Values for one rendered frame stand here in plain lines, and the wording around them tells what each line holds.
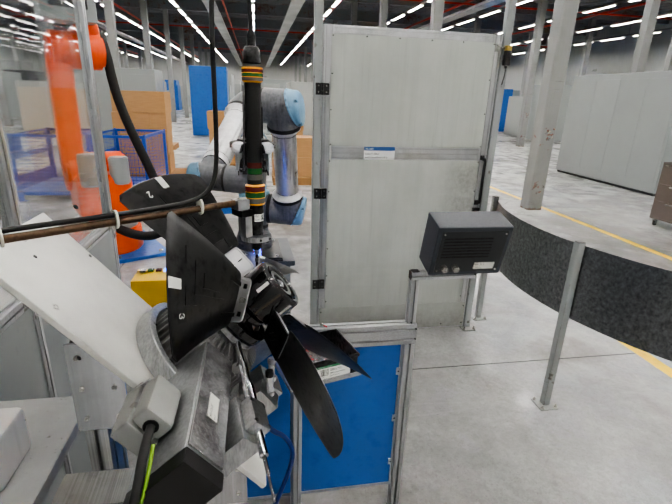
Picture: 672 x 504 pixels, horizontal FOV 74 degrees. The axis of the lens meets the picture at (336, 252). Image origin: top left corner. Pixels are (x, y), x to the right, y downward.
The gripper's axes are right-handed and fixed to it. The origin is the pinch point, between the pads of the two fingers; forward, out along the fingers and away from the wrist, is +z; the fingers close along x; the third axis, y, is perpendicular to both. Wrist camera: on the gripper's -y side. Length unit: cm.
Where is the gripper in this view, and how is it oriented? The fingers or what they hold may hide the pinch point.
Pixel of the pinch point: (252, 147)
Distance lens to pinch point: 98.0
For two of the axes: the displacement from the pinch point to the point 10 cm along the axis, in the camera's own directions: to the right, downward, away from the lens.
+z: 1.7, 3.2, -9.3
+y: -0.3, 9.5, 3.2
